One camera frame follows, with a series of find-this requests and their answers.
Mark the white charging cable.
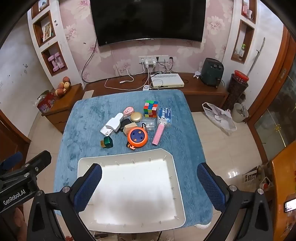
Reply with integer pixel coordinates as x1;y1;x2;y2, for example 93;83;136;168
105;67;135;89

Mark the black flat television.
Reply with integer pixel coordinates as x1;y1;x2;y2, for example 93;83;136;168
90;0;207;47

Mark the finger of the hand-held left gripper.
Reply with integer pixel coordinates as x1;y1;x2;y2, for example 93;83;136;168
0;152;23;173
22;150;52;173

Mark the orange round tape measure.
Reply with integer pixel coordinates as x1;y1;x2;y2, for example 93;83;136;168
127;126;148;150

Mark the beige rectangular box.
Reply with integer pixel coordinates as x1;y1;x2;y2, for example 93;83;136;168
123;122;137;137

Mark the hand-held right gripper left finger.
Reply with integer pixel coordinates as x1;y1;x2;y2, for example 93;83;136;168
24;163;102;241

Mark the red lidded jar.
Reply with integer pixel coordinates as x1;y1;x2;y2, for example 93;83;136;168
233;70;249;84

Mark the wooden glass door cabinet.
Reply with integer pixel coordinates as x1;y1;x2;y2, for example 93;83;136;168
246;30;296;163

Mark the grey waste bin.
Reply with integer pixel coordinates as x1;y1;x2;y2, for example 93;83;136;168
231;103;249;123

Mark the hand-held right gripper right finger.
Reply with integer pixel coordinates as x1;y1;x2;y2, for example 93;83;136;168
196;162;273;241

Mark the low wooden side cabinet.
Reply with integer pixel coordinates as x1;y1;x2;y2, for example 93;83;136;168
42;83;83;133

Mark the clear plastic box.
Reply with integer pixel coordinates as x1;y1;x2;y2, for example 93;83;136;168
142;117;156;131

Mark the blue textured tablecloth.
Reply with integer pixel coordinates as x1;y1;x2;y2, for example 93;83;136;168
54;89;213;230

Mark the dark green air fryer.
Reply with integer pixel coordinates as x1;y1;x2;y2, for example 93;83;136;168
200;58;224;88

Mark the small black box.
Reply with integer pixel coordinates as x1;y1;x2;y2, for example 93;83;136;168
120;118;132;132

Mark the pink long strip box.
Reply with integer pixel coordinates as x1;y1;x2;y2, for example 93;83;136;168
152;123;165;146

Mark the orange wooden table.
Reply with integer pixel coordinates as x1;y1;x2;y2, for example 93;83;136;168
269;151;296;241

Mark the pink dumbbell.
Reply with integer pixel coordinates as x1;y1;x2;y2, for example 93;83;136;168
48;56;59;71
54;53;66;68

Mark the sheathed sword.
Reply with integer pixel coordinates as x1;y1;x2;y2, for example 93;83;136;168
247;37;265;77

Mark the cardboard box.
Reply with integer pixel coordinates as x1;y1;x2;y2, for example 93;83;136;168
242;166;259;183

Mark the black television cable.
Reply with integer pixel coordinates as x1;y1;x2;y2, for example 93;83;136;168
81;38;99;82

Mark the blue medicine box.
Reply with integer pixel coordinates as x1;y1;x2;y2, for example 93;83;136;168
158;107;173;127

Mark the white set-top box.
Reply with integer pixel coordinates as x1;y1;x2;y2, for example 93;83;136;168
150;73;185;89

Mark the white plastic bag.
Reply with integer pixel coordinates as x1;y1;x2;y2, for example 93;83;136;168
202;102;237;133

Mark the dark speckled stand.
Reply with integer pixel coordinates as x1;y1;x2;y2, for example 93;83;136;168
228;74;248;110

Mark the green small bottle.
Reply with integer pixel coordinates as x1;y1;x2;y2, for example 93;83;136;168
100;136;114;149

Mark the colourful puzzle cube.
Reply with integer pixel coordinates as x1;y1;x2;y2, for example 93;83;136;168
143;100;159;118

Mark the picture book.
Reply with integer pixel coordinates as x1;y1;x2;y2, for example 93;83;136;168
42;23;52;42

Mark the white wall outlet strip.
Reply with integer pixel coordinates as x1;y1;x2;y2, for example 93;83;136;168
138;55;169;64

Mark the pile of peaches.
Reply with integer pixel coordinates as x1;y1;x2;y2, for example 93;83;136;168
54;76;71;96

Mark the white plastic tray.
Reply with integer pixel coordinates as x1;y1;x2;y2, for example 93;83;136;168
77;148;186;233

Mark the red printed box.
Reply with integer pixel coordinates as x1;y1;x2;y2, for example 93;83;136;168
37;91;56;113

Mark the black phone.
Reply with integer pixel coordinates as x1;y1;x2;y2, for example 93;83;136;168
284;199;296;213

